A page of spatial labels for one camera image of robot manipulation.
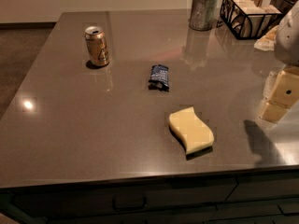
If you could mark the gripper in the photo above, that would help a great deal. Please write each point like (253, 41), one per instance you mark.
(289, 39)

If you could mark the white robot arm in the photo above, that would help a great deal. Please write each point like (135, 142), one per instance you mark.
(286, 48)

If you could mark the yellow wavy sponge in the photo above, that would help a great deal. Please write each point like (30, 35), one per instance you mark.
(194, 133)

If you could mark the paper napkins beside basket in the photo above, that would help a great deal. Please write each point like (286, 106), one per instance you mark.
(267, 41)

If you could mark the blue snack wrapper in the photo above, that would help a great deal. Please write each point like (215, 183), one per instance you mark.
(159, 77)

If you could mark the galvanized metal bucket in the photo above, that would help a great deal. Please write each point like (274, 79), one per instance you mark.
(202, 14)

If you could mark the gold soda can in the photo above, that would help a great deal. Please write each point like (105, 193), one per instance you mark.
(97, 46)

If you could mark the black wire basket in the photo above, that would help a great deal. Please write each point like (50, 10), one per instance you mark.
(248, 19)

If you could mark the cabinet drawer with handle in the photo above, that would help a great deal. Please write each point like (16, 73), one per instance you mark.
(120, 199)

